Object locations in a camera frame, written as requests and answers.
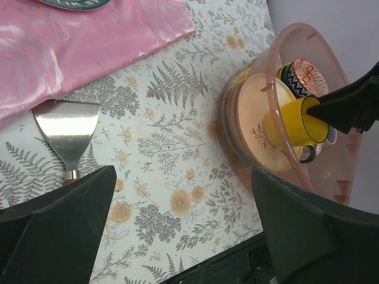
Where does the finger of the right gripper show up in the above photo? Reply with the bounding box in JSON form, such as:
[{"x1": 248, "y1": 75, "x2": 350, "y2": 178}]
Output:
[{"x1": 307, "y1": 64, "x2": 379, "y2": 134}]

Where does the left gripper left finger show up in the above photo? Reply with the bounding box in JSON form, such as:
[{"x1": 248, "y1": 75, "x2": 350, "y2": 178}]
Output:
[{"x1": 1, "y1": 166, "x2": 116, "y2": 283}]

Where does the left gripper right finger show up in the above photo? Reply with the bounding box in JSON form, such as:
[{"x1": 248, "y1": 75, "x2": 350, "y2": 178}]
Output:
[{"x1": 251, "y1": 167, "x2": 378, "y2": 283}]

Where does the red patterned small bowl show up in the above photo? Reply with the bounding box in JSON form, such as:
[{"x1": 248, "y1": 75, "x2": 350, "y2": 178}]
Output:
[{"x1": 292, "y1": 59, "x2": 329, "y2": 98}]

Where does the yellow orange cup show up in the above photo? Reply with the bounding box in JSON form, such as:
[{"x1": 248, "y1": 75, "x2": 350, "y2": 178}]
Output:
[{"x1": 280, "y1": 96, "x2": 329, "y2": 147}]

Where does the dark blue white bowl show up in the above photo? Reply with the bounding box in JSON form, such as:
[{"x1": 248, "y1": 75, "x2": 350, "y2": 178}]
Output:
[{"x1": 276, "y1": 63, "x2": 311, "y2": 98}]

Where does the yellow bottom plate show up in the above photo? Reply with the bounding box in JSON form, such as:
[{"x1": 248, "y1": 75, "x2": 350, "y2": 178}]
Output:
[{"x1": 236, "y1": 73, "x2": 291, "y2": 172}]

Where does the pink mug purple inside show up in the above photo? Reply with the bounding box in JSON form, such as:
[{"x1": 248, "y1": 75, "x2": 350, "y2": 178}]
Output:
[{"x1": 300, "y1": 127, "x2": 337, "y2": 164}]

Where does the pink transparent plastic bin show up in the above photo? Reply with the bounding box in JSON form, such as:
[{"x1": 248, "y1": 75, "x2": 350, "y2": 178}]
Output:
[{"x1": 216, "y1": 22, "x2": 362, "y2": 205}]

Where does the pink satin cloth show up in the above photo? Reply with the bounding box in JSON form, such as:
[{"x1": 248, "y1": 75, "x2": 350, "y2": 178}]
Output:
[{"x1": 1, "y1": 1, "x2": 195, "y2": 126}]

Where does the green rimmed white plate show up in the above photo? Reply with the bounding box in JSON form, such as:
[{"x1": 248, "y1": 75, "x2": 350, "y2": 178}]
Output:
[{"x1": 41, "y1": 0, "x2": 110, "y2": 11}]

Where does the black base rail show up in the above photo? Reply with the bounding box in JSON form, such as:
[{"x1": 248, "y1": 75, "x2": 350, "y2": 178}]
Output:
[{"x1": 163, "y1": 233, "x2": 278, "y2": 284}]

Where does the metal spatula wooden handle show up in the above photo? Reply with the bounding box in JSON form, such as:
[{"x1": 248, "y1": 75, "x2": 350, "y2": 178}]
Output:
[{"x1": 32, "y1": 99, "x2": 100, "y2": 185}]

